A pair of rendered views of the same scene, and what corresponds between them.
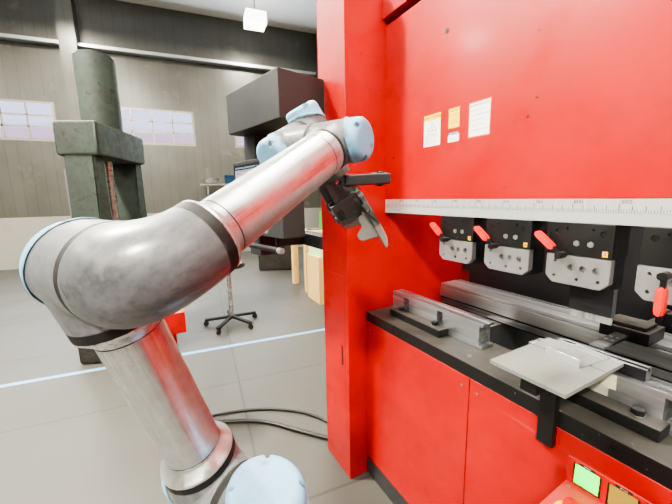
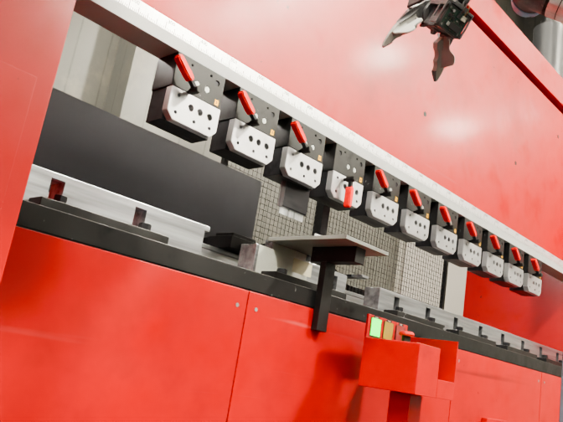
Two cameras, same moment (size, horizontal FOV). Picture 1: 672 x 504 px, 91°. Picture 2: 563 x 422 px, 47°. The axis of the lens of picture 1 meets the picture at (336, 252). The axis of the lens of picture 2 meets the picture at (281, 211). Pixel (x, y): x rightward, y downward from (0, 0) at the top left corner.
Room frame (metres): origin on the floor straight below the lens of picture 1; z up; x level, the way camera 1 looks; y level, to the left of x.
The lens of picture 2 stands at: (1.37, 1.00, 0.66)
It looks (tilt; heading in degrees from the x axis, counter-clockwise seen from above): 14 degrees up; 254
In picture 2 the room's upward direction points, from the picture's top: 9 degrees clockwise
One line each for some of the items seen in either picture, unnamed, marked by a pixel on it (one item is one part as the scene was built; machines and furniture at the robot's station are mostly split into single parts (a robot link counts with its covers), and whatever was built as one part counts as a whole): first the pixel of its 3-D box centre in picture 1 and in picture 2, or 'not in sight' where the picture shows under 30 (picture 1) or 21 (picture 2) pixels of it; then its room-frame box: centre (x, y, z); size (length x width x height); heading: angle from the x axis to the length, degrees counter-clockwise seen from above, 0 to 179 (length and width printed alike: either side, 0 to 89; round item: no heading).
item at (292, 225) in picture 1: (266, 197); not in sight; (1.65, 0.33, 1.42); 0.45 x 0.12 x 0.36; 42
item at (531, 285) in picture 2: not in sight; (525, 275); (-0.53, -1.43, 1.26); 0.15 x 0.09 x 0.17; 29
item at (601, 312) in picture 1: (591, 302); (293, 202); (0.85, -0.68, 1.13); 0.10 x 0.02 x 0.10; 29
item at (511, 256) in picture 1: (514, 244); (245, 129); (1.05, -0.57, 1.26); 0.15 x 0.09 x 0.17; 29
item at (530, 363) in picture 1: (555, 363); (327, 246); (0.78, -0.55, 1.00); 0.26 x 0.18 x 0.01; 119
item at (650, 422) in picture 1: (587, 398); (305, 288); (0.79, -0.65, 0.89); 0.30 x 0.05 x 0.03; 29
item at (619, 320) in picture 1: (619, 333); (250, 244); (0.92, -0.82, 1.01); 0.26 x 0.12 x 0.05; 119
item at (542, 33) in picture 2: not in sight; (546, 66); (-0.82, -1.74, 2.54); 0.32 x 0.24 x 0.47; 29
